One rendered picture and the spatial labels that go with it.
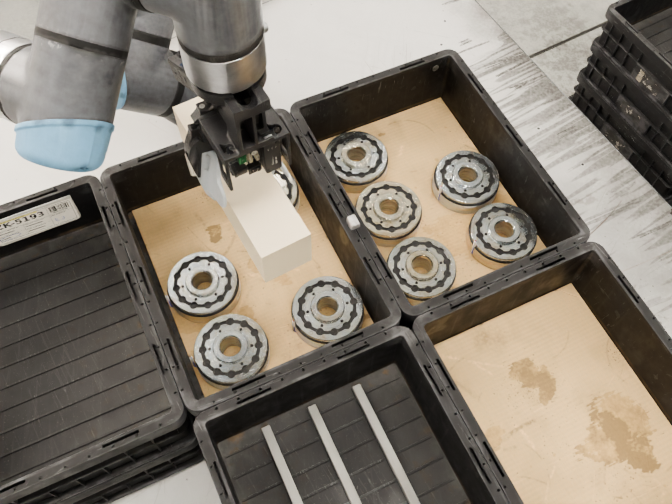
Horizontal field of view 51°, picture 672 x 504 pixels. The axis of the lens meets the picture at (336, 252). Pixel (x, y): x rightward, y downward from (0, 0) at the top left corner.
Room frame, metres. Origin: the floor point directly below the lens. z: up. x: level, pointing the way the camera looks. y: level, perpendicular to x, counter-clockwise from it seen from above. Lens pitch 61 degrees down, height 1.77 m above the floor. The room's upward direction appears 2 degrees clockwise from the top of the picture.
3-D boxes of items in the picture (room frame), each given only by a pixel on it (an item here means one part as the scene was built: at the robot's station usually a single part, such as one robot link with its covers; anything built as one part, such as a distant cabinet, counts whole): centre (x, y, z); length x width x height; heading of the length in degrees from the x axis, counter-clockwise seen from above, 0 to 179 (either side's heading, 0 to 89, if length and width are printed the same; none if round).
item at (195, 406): (0.47, 0.13, 0.92); 0.40 x 0.30 x 0.02; 27
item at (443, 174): (0.64, -0.20, 0.86); 0.10 x 0.10 x 0.01
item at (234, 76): (0.46, 0.10, 1.31); 0.08 x 0.08 x 0.05
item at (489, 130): (0.61, -0.14, 0.87); 0.40 x 0.30 x 0.11; 27
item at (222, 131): (0.45, 0.10, 1.23); 0.09 x 0.08 x 0.12; 31
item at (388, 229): (0.58, -0.08, 0.86); 0.10 x 0.10 x 0.01
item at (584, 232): (0.61, -0.14, 0.92); 0.40 x 0.30 x 0.02; 27
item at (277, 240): (0.47, 0.12, 1.08); 0.24 x 0.06 x 0.06; 31
